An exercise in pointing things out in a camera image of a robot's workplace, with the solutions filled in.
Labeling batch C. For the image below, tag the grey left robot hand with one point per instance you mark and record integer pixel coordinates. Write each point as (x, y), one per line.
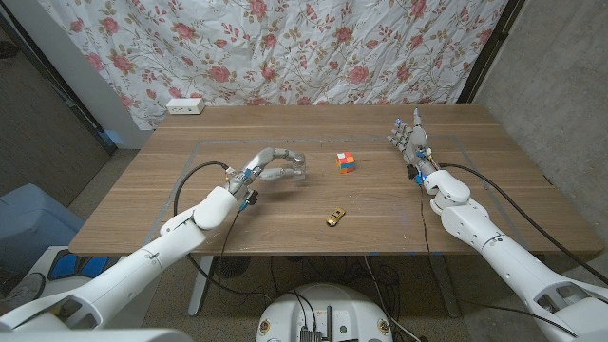
(259, 166)

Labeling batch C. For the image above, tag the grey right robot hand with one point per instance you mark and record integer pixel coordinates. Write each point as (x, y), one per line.
(414, 142)

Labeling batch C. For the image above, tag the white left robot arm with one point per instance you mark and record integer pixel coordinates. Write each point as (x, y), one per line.
(142, 266)

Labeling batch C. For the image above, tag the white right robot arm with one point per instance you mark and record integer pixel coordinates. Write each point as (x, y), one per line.
(475, 223)

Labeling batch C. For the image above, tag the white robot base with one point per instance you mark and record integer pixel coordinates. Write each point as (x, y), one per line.
(323, 309)

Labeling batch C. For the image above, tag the multicolour rubiks cube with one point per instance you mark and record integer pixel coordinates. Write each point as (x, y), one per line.
(346, 162)

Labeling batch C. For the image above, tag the gold toy car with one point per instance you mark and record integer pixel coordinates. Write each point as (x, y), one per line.
(335, 217)

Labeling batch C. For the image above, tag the grey tape outline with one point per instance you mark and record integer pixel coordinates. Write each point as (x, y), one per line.
(332, 139)

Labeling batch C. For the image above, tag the white power strip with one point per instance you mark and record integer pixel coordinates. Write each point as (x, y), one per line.
(185, 106)

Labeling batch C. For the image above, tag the round black floor fan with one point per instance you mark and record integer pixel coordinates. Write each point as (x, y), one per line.
(231, 267)

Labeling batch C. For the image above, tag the black backdrop stand pole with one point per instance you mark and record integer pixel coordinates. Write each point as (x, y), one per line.
(489, 47)

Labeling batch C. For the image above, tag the floral backdrop cloth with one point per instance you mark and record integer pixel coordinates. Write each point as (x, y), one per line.
(285, 47)

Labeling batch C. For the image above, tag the white table leg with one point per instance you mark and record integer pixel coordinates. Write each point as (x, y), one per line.
(202, 280)

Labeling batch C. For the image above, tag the grey table leg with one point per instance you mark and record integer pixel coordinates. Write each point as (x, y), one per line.
(444, 285)

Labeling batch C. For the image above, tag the white mat with blue pads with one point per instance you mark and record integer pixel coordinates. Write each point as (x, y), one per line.
(43, 259)

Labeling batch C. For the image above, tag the white robot torso edge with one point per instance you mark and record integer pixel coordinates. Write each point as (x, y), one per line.
(95, 336)

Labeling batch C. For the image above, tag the blue storage bin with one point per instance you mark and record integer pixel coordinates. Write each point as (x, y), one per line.
(28, 223)

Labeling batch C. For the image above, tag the grey sneaker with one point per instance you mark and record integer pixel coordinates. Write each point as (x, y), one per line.
(24, 290)

